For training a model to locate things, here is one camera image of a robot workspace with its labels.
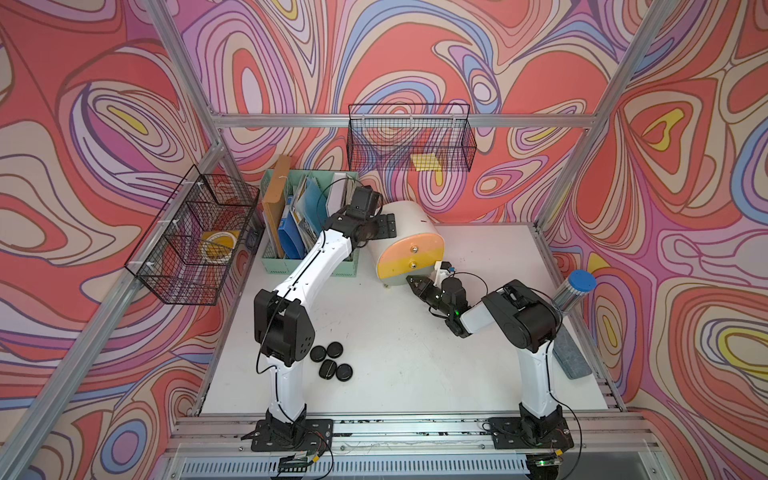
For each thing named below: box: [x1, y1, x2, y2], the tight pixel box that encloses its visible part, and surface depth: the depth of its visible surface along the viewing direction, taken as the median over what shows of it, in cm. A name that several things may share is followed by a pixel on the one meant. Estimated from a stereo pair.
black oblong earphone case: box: [318, 359, 337, 380], surface depth 84 cm
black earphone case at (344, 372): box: [336, 363, 353, 382], surface depth 85 cm
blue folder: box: [278, 210, 306, 260], surface depth 93 cm
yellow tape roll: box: [201, 232, 237, 263], surface depth 80 cm
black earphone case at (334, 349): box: [326, 341, 344, 358], surface depth 88 cm
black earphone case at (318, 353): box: [310, 345, 327, 363], surface depth 88 cm
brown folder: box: [262, 155, 292, 259], surface depth 88 cm
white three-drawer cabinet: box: [367, 200, 445, 286], surface depth 92 cm
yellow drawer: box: [376, 248, 444, 279], surface depth 93 cm
